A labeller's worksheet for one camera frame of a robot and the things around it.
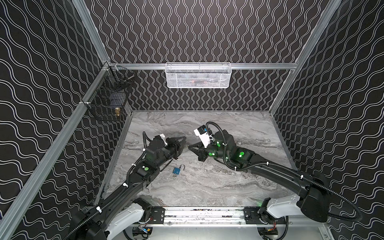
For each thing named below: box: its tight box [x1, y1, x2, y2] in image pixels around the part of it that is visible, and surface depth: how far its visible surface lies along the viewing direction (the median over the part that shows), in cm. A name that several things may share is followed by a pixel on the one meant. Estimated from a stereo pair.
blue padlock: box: [172, 164, 186, 175], surface depth 92 cm
